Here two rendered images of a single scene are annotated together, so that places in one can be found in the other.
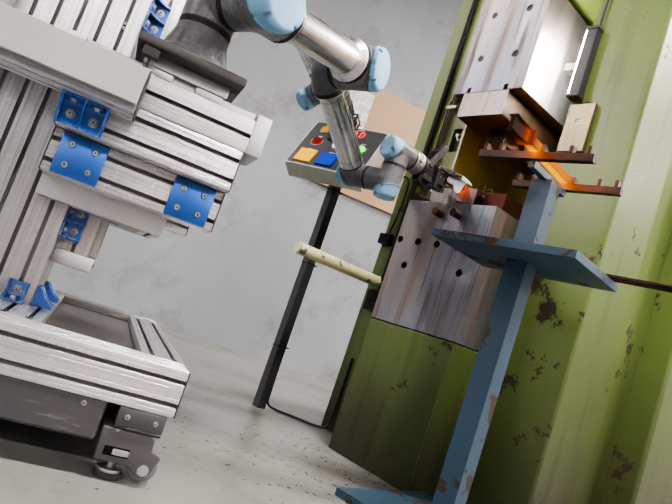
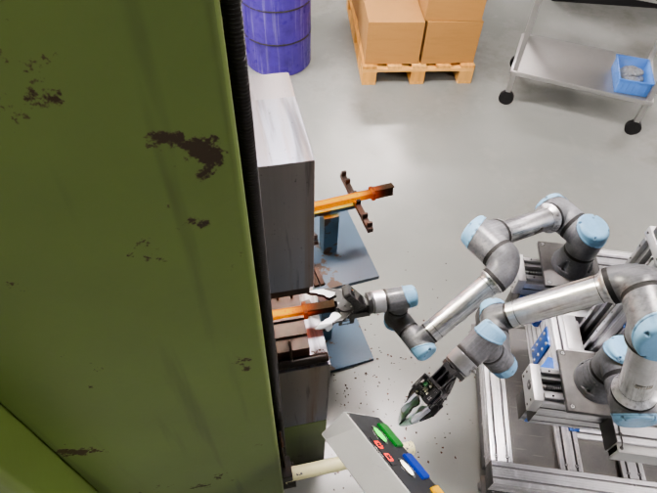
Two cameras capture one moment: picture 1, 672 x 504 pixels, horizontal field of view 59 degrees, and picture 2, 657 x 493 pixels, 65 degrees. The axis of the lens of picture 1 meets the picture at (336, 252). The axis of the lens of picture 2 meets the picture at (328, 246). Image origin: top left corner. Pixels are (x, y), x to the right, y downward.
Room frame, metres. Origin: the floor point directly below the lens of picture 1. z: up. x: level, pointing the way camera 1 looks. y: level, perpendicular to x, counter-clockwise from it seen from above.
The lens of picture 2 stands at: (2.82, 0.11, 2.39)
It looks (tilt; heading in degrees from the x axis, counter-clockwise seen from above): 50 degrees down; 205
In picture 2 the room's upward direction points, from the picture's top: 3 degrees clockwise
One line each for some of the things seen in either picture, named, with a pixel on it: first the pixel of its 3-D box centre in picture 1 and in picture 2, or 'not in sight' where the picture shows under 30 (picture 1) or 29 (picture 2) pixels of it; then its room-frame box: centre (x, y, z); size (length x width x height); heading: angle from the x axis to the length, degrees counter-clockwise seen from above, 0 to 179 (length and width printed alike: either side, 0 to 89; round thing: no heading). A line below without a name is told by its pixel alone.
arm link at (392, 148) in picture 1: (398, 152); (399, 298); (1.83, -0.08, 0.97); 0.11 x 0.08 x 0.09; 129
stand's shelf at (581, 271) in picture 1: (523, 259); (328, 248); (1.57, -0.48, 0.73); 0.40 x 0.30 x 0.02; 45
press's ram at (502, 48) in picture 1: (541, 69); (208, 183); (2.15, -0.51, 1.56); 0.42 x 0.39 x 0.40; 129
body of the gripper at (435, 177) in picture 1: (429, 174); (352, 306); (1.93, -0.21, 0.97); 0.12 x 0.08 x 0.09; 129
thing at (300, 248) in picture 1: (340, 265); (350, 461); (2.27, -0.03, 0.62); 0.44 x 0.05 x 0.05; 129
